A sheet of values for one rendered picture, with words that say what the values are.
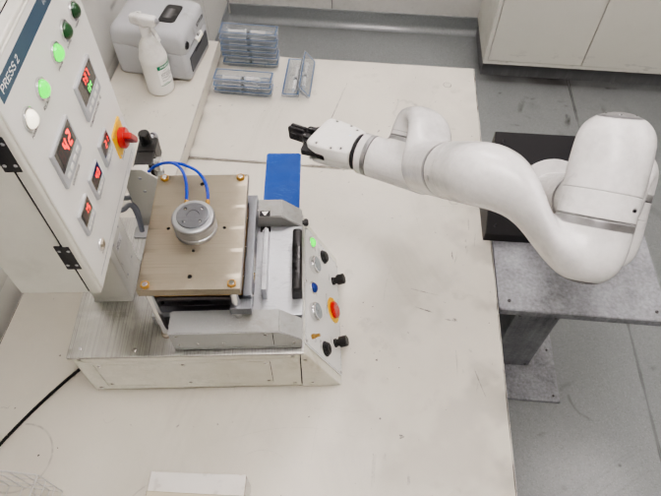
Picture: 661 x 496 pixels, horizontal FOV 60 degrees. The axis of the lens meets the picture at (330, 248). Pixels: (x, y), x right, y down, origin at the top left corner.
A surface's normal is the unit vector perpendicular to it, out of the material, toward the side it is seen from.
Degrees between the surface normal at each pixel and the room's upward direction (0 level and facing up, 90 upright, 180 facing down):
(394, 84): 0
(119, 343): 0
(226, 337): 90
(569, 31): 90
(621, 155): 38
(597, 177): 49
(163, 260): 0
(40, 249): 90
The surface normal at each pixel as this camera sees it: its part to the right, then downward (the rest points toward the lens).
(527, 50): -0.08, 0.81
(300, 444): 0.01, -0.58
